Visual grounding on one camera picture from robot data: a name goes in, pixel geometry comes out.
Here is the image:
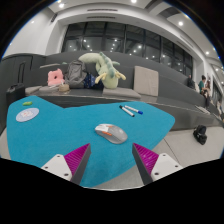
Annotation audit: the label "white marker blue cap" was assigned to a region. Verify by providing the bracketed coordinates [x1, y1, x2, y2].
[124, 104, 144, 115]

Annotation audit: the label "green dragon plush toy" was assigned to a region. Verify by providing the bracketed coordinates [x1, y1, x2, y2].
[78, 51, 127, 90]

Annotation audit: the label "person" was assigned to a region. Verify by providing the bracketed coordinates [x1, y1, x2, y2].
[198, 74, 212, 108]
[186, 73, 197, 90]

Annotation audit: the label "pink plush cushion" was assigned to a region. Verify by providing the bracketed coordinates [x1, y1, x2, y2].
[47, 68, 65, 88]

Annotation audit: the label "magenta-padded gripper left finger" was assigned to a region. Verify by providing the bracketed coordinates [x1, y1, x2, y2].
[40, 143, 92, 186]

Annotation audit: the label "black suitcase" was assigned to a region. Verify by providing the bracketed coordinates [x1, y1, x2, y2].
[5, 62, 27, 108]

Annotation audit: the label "flat grey seat cushion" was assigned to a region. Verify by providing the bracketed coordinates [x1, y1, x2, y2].
[101, 87, 142, 100]

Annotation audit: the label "grey backpack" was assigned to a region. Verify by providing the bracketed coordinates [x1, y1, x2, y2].
[64, 59, 88, 89]

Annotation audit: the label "small tan woven basket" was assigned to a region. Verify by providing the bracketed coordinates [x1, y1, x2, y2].
[58, 83, 71, 94]

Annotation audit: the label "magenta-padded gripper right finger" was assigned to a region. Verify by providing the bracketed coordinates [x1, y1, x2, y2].
[131, 142, 184, 186]

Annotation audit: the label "round grey floor cushion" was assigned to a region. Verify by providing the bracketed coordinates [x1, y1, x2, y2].
[38, 84, 61, 93]

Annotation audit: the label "ceiling lights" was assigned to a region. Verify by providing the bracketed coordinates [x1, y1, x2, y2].
[29, 0, 221, 56]

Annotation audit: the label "square grey floor cushion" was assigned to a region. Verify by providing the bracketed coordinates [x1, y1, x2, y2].
[25, 85, 43, 96]

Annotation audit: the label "dark blue patterned bag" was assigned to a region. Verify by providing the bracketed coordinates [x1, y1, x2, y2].
[83, 73, 104, 90]

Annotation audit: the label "grey computer mouse orange accent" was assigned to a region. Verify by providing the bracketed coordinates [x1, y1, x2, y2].
[94, 123, 129, 145]

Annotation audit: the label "round light blue mouse pad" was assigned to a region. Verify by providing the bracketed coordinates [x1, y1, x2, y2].
[15, 107, 40, 123]

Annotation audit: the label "black bag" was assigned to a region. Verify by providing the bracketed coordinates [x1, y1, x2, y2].
[192, 124, 208, 146]

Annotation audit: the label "dark glass window wall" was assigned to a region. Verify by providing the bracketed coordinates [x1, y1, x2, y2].
[61, 21, 194, 78]

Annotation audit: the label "white marker black cap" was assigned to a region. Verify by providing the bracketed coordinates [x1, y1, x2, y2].
[118, 105, 136, 118]

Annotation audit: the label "upright grey seat cushion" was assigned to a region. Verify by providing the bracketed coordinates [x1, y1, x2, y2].
[133, 65, 160, 97]

